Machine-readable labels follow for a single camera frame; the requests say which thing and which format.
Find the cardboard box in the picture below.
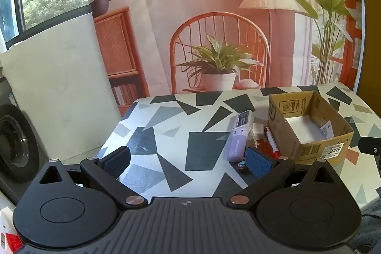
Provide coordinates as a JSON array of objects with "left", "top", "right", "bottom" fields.
[{"left": 267, "top": 90, "right": 355, "bottom": 165}]

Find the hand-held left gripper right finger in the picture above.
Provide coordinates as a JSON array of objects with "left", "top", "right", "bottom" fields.
[{"left": 228, "top": 147, "right": 341, "bottom": 210}]

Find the white paper sheet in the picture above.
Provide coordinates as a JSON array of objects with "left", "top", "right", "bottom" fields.
[{"left": 284, "top": 115, "right": 331, "bottom": 144}]

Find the white marble panel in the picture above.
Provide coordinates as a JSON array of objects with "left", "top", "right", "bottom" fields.
[{"left": 0, "top": 11, "right": 122, "bottom": 162}]

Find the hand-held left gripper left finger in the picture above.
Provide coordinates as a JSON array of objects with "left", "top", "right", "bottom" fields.
[{"left": 36, "top": 146, "right": 148, "bottom": 210}]

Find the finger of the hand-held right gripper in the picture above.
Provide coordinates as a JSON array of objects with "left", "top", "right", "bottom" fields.
[{"left": 358, "top": 136, "right": 381, "bottom": 157}]

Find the red white marker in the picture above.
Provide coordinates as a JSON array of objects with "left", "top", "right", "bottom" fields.
[{"left": 264, "top": 126, "right": 280, "bottom": 158}]

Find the white red packet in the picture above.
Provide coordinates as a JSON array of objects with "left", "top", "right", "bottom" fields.
[{"left": 0, "top": 206, "right": 23, "bottom": 253}]

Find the geometric patterned tablecloth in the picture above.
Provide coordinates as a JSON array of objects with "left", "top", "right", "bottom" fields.
[{"left": 100, "top": 82, "right": 381, "bottom": 210}]

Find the purple handheld device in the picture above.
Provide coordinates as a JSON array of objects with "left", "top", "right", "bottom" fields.
[{"left": 227, "top": 128, "right": 249, "bottom": 162}]

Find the dark washing machine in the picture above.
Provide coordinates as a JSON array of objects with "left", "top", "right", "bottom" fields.
[{"left": 0, "top": 75, "right": 40, "bottom": 204}]

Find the blue label white packet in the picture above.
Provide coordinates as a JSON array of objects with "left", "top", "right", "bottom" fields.
[{"left": 232, "top": 110, "right": 255, "bottom": 135}]

